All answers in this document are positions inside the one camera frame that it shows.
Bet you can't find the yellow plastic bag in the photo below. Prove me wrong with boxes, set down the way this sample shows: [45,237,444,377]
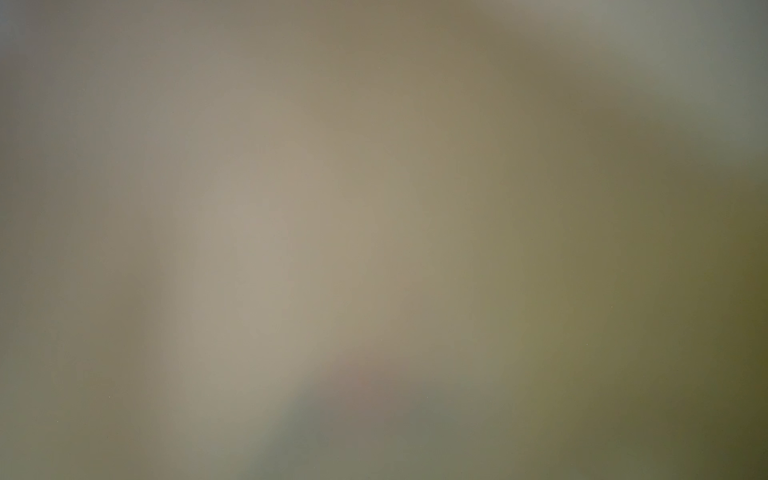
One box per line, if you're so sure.
[1,1,767,479]

